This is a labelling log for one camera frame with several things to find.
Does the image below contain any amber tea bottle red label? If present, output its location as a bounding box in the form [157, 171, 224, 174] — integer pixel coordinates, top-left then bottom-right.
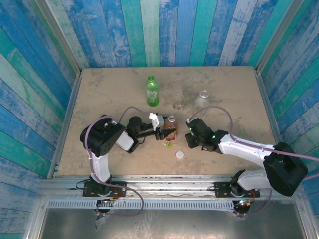
[163, 115, 180, 142]

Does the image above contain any clear plastic bottle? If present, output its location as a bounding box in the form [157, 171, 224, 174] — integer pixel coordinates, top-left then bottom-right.
[195, 89, 211, 113]

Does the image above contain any green plastic bottle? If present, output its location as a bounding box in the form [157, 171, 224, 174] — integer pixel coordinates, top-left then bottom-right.
[145, 75, 160, 108]

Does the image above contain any steel sheet panel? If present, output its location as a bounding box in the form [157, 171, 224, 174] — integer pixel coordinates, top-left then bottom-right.
[37, 208, 309, 239]

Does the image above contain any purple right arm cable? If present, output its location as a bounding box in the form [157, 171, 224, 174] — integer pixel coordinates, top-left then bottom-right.
[186, 106, 319, 217]

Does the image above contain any aluminium cross rail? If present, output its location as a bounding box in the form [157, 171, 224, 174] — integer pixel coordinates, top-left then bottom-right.
[38, 175, 304, 200]

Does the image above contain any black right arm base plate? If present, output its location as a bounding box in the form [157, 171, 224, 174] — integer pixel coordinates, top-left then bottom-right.
[213, 181, 260, 199]

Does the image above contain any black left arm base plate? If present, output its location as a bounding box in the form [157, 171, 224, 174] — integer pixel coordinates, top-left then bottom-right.
[83, 181, 127, 197]

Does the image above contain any aluminium table side rail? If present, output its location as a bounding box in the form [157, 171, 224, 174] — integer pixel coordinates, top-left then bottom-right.
[47, 71, 83, 179]
[255, 68, 284, 147]

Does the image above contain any grey slotted cable duct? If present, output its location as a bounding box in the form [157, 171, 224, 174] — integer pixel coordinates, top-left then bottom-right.
[46, 200, 236, 210]

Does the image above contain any aluminium frame post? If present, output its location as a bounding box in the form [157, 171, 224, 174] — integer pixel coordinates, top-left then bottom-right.
[34, 0, 83, 75]
[255, 0, 306, 73]

